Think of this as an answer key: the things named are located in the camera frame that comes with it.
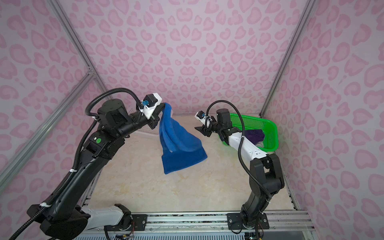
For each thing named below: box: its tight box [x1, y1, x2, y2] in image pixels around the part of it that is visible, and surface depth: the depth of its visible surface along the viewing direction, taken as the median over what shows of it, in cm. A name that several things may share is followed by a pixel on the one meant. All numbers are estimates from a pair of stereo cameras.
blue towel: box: [159, 102, 208, 175], surface depth 69 cm
